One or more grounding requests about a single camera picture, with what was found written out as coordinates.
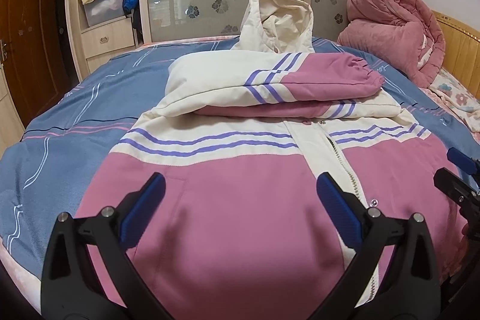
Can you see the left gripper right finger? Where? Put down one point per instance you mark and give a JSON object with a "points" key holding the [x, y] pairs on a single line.
{"points": [[410, 287]]}

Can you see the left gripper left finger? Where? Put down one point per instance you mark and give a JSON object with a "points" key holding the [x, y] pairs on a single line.
{"points": [[70, 286]]}

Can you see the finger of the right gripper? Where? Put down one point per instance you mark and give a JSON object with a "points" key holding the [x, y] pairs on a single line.
{"points": [[462, 161], [455, 188]]}

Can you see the pink white hooded jacket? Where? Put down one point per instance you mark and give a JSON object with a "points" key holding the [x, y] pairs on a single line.
{"points": [[240, 137]]}

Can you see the wooden bed headboard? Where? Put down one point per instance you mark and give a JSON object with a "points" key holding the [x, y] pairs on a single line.
{"points": [[462, 56]]}

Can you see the blue striped bed sheet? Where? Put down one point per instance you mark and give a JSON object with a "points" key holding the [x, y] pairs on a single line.
{"points": [[48, 170]]}

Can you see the rolled pink quilt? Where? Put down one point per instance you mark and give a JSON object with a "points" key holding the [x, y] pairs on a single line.
{"points": [[403, 33]]}

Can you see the beige side cabinet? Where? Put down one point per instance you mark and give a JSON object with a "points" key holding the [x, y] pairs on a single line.
{"points": [[11, 127]]}

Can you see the lower wardrobe drawer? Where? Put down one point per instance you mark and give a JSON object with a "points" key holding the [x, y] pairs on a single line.
{"points": [[97, 61]]}

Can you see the wardrobe drawer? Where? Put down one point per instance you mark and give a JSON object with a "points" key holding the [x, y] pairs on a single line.
{"points": [[97, 61], [107, 37]]}

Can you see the brown wooden door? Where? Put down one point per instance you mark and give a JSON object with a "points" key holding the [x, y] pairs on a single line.
{"points": [[31, 56]]}

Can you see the upper wardrobe drawer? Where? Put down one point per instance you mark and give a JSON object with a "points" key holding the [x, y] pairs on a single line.
{"points": [[107, 37]]}

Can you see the clear plastic storage box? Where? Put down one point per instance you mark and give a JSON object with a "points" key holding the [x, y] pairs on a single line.
{"points": [[100, 11]]}

